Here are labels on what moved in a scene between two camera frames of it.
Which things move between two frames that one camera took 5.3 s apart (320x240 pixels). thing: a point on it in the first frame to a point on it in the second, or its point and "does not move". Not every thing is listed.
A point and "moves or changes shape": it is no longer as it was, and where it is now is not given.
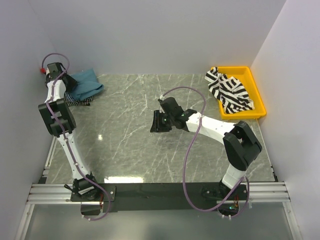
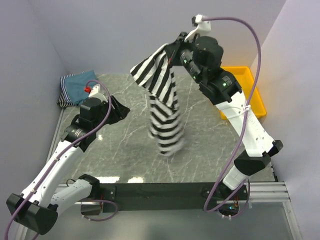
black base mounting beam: x=163 y=197 does not move
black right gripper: x=157 y=126 to x=180 y=44
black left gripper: x=72 y=83 to x=104 y=104
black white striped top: x=233 y=97 moves or changes shape
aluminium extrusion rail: x=256 y=192 does not move
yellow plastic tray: x=245 y=75 does not move
